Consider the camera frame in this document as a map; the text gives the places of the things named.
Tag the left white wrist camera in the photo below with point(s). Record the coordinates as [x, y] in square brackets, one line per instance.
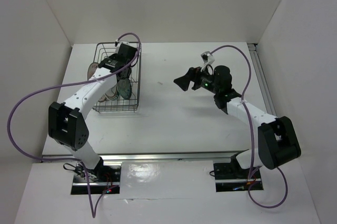
[118, 43]

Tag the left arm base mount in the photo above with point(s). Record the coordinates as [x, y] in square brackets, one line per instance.
[109, 181]

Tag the teal red rimmed plate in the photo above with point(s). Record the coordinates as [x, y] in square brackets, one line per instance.
[110, 95]

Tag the grey wire dish rack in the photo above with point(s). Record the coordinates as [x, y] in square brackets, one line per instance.
[104, 50]

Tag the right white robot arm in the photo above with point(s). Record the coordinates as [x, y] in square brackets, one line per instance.
[230, 102]

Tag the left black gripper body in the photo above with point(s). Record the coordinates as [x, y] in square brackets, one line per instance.
[128, 74]

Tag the blue patterned plate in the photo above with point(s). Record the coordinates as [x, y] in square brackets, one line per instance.
[125, 88]

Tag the aluminium rail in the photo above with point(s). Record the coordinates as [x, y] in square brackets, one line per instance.
[263, 76]
[169, 156]

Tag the aluminium rail front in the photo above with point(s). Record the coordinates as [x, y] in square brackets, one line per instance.
[169, 156]

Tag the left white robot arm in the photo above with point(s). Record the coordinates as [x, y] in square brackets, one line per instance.
[66, 120]

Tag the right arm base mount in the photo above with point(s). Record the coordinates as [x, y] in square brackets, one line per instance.
[230, 177]

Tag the orange sunburst plate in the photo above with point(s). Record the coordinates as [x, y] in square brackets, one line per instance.
[91, 72]

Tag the aluminium rail right side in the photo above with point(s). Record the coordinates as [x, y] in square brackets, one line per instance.
[263, 76]

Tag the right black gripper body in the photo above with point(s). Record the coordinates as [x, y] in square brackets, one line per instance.
[206, 81]

